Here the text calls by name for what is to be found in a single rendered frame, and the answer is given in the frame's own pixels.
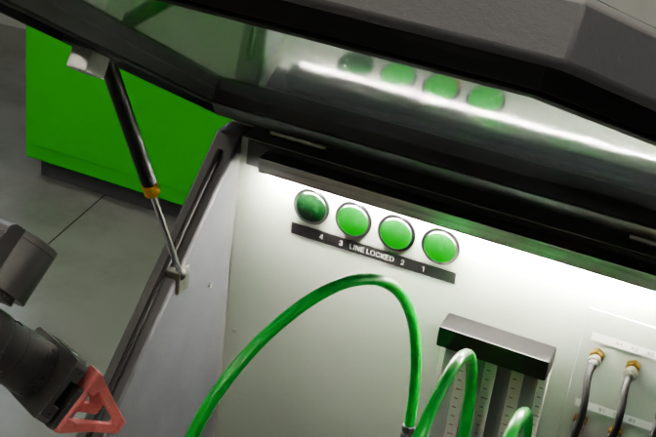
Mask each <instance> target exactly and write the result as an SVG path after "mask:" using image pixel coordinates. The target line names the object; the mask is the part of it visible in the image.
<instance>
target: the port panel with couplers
mask: <svg viewBox="0 0 656 437"><path fill-rule="evenodd" d="M590 363H594V364H595V369H594V372H593V376H592V381H591V390H590V398H589V405H588V409H587V413H586V417H585V420H584V423H583V426H582V429H581V431H580V433H579V436H578V437H608V436H609V433H610V431H611V429H612V426H613V423H614V420H615V417H616V413H617V408H618V402H619V397H620V391H621V387H622V383H623V380H624V378H625V376H627V375H630V376H632V378H633V380H632V382H631V385H630V388H629V392H628V397H627V403H626V409H625V413H624V418H623V421H622V425H621V428H620V430H619V433H618V435H617V437H649V435H650V432H651V429H652V426H653V422H654V418H655V414H656V327H654V326H650V325H647V324H644V323H641V322H638V321H635V320H632V319H629V318H626V317H622V316H619V315H616V314H613V313H610V312H606V311H603V310H600V309H597V308H594V307H589V310H588V314H587V318H586V322H585V326H584V330H583V333H582V337H581V341H580V345H579V349H578V354H577V358H576V362H575V366H574V370H573V374H572V378H571V381H570V385H569V389H568V393H567V397H566V401H565V405H564V409H563V414H562V418H561V422H560V426H559V430H558V433H557V437H570V435H571V432H572V430H573V427H574V425H575V422H576V419H577V416H578V414H579V410H580V405H581V398H582V390H583V381H584V375H585V371H586V368H587V367H588V366H589V364H590Z"/></svg>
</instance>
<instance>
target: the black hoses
mask: <svg viewBox="0 0 656 437"><path fill-rule="evenodd" d="M594 370H595V364H594V363H590V364H589V366H588V367H587V368H586V371H585V375H584V381H583V390H582V398H581V405H580V410H579V414H578V416H577V419H576V422H575V425H574V427H573V430H572V432H571V435H570V437H578V436H579V433H580V431H581V429H582V426H583V423H584V420H585V417H586V413H587V409H588V405H589V398H590V390H591V381H592V376H593V372H594ZM632 380H633V378H632V376H630V375H627V376H625V378H624V380H623V383H622V387H621V391H620V397H619V402H618V408H617V413H616V417H615V420H614V423H613V426H612V429H611V431H610V433H609V436H608V437H617V435H618V433H619V430H620V428H621V425H622V421H623V418H624V413H625V409H626V403H627V397H628V392H629V388H630V385H631V382H632ZM649 437H656V414H655V418H654V422H653V426H652V429H651V432H650V435H649Z"/></svg>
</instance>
